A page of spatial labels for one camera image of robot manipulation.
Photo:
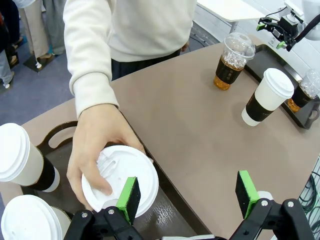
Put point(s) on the person's left hand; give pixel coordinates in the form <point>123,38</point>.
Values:
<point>185,46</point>

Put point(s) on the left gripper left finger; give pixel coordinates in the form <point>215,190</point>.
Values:
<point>130,200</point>

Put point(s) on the dark brown serving tray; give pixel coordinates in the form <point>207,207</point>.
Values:
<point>267,60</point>
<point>160,215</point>

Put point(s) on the person's right forearm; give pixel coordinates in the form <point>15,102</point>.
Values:
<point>90,82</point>

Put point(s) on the clear dome-lid iced drink cup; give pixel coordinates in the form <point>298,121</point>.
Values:
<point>303,95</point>
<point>228,72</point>

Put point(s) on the person in blue jeans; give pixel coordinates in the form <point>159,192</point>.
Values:
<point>6,65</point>

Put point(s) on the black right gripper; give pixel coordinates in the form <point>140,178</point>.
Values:
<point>287,26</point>

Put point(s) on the person's right hand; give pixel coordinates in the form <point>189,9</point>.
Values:
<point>95,135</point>

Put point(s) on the figure in grey trousers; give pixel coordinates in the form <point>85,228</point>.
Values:
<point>55,27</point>

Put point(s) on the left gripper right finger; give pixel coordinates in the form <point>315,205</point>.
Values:
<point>246,195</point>

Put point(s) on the black round floor plate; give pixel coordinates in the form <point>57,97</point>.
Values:
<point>202,38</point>

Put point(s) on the large white table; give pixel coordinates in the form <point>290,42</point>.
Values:
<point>225,10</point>

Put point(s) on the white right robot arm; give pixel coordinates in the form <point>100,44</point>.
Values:
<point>312,8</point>

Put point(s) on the mannequin in white jacket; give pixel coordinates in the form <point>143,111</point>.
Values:
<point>35,30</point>

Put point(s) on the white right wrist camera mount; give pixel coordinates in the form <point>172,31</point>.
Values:
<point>293,8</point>

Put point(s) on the person in cream sweater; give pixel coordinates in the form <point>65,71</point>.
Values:
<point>150,30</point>

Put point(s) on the white lidded paper coffee cup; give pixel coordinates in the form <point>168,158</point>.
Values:
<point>270,95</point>
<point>27,220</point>
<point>140,170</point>
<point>17,155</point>

